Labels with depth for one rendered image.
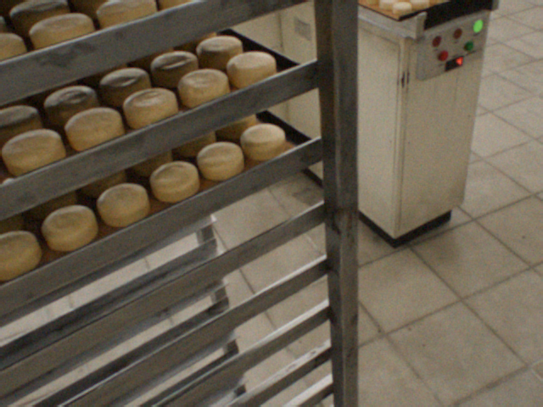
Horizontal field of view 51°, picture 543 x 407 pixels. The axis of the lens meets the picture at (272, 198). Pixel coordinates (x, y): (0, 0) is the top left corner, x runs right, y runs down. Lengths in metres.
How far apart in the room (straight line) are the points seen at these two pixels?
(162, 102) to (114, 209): 0.12
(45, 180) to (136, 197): 0.12
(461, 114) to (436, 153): 0.15
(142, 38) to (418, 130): 1.47
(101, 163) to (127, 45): 0.10
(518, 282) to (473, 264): 0.16
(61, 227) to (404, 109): 1.35
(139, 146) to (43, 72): 0.10
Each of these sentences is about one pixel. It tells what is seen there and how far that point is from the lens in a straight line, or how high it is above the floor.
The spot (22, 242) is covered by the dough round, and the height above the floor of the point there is 1.15.
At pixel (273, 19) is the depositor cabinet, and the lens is 2.24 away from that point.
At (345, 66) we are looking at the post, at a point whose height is 1.25.
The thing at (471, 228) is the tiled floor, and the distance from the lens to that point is 2.30.
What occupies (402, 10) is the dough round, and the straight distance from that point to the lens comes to 1.64.
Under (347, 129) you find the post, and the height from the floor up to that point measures 1.18.
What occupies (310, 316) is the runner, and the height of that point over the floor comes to 0.89.
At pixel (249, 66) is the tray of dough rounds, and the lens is 0.59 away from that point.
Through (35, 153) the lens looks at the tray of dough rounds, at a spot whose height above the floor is 1.24.
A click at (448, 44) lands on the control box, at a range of 1.76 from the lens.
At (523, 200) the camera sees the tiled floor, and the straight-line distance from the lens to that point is 2.48.
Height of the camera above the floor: 1.49
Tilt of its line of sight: 38 degrees down
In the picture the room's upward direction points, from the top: 7 degrees counter-clockwise
